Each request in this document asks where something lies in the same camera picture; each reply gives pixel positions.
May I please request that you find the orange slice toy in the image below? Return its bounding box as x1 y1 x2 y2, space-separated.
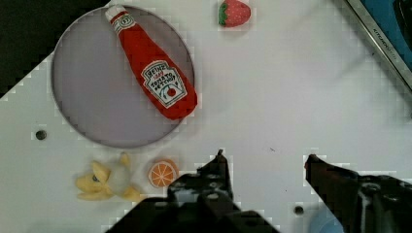
148 159 179 188

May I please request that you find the red plush strawberry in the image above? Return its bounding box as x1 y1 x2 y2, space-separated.
218 0 252 27

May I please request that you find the light blue cup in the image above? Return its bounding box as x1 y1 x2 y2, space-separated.
308 206 344 233

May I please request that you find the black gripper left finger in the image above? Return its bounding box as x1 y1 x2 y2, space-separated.
105 150 280 233

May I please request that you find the grey round plate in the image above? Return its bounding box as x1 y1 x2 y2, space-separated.
51 6 195 149

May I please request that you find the red plush ketchup bottle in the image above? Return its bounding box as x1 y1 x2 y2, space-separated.
105 5 197 120

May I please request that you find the silver blue kitchen scale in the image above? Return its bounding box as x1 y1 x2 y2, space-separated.
341 0 412 89

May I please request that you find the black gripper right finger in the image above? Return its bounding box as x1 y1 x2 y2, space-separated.
304 154 412 233

